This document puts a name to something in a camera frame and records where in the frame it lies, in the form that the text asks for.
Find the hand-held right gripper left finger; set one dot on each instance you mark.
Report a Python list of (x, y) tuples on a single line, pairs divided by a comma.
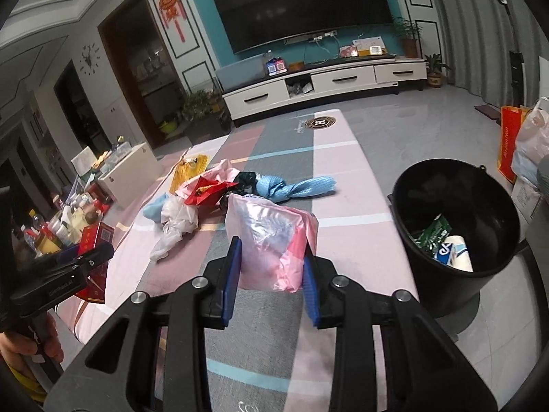
[(233, 266)]

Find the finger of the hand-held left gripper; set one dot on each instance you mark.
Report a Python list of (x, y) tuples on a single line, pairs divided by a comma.
[(88, 256)]

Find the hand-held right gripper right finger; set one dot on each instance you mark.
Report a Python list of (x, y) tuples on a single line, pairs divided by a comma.
[(309, 292)]

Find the pink plastic bag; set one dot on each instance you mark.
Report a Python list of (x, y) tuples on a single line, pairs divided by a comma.
[(270, 231)]

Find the red snack packet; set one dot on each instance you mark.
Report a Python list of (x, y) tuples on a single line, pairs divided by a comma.
[(203, 191)]

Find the black plastic bucket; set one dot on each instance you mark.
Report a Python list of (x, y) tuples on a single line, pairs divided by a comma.
[(433, 197)]

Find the person's left hand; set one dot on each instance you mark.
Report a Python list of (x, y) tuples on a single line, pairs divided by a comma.
[(17, 347)]

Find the red carton box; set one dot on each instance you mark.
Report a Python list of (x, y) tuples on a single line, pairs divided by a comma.
[(92, 238)]

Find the cluster of bottles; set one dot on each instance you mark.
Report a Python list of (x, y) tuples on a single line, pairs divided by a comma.
[(64, 223)]

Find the dark green plastic bag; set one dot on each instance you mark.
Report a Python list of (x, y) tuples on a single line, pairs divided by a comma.
[(245, 182)]

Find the white storage box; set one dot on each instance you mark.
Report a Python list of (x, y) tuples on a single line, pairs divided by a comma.
[(128, 180)]

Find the blue knotted plastic bag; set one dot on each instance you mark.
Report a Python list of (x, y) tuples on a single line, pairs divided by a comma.
[(296, 189)]

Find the yellow packet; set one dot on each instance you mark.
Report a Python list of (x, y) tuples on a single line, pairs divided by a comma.
[(184, 176)]

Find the striped pink grey blanket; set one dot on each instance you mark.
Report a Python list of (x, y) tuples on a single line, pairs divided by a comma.
[(278, 154)]

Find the green snack packet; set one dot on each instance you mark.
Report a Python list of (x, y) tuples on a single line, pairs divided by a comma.
[(431, 234)]

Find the green basin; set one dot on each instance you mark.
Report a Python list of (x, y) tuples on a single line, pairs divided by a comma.
[(168, 128)]

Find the white blue paper packet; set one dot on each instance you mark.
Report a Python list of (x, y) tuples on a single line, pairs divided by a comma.
[(457, 253)]

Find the cluster of leafy potted plants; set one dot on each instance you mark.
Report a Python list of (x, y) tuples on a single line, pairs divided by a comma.
[(199, 109)]

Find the dark framed glass door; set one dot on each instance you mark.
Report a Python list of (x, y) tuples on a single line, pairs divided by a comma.
[(137, 73)]

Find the glass fish tank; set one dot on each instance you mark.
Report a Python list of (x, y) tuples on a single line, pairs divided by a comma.
[(240, 73)]

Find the white television cabinet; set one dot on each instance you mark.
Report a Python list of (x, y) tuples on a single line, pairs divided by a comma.
[(343, 79)]

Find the white cardboard box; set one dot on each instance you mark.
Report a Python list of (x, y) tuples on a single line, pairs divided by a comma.
[(525, 199)]

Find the pink card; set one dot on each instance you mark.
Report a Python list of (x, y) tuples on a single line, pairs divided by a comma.
[(348, 51)]

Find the white power strip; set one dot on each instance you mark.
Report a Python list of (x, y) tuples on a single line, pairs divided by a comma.
[(324, 36)]

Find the orange shopping bag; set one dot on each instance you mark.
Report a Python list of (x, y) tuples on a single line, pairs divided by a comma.
[(510, 146)]

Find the white desk calendar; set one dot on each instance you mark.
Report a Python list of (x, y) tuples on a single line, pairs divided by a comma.
[(369, 46)]

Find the dark red floor mat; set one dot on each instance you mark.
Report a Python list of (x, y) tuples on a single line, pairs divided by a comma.
[(489, 113)]

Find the potted plant yellow pot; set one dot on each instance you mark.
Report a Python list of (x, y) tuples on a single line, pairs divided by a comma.
[(434, 71)]

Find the large black television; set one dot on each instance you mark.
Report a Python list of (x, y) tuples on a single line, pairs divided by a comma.
[(300, 4)]

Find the large white plastic bag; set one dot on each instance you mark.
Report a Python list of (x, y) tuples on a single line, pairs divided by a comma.
[(534, 137)]

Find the potted plant brown pot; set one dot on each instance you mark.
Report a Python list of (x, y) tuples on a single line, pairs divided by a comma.
[(409, 34)]

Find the black floor stand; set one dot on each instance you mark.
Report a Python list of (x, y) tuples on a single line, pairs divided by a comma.
[(516, 73)]

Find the white upright panel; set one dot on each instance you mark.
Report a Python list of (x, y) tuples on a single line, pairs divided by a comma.
[(544, 77)]

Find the black wall clock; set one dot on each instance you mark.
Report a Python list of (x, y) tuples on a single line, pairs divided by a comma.
[(89, 58)]

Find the red knot wall decoration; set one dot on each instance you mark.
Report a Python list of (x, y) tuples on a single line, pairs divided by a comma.
[(169, 4)]

